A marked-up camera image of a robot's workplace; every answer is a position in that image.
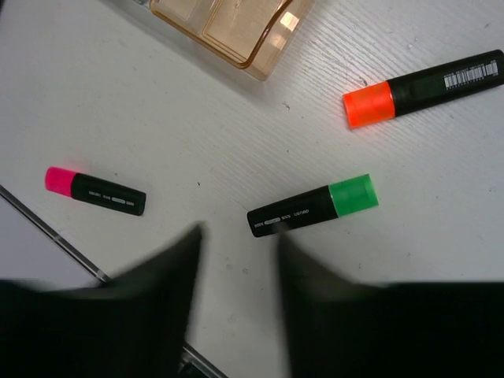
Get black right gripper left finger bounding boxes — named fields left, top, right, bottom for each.
left=1, top=224, right=203, bottom=377

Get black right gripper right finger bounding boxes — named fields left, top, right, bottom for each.
left=276, top=233, right=503, bottom=377

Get green cap highlighter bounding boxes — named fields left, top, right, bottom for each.
left=246, top=174, right=379, bottom=238

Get pink cap highlighter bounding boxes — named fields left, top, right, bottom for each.
left=44, top=166, right=146, bottom=217

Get orange cap highlighter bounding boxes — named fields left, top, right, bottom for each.
left=343, top=50, right=503, bottom=129

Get orange transparent plastic container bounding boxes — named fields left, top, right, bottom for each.
left=148, top=0, right=313, bottom=81

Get clear transparent plastic container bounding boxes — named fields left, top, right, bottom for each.
left=104, top=0, right=150, bottom=10

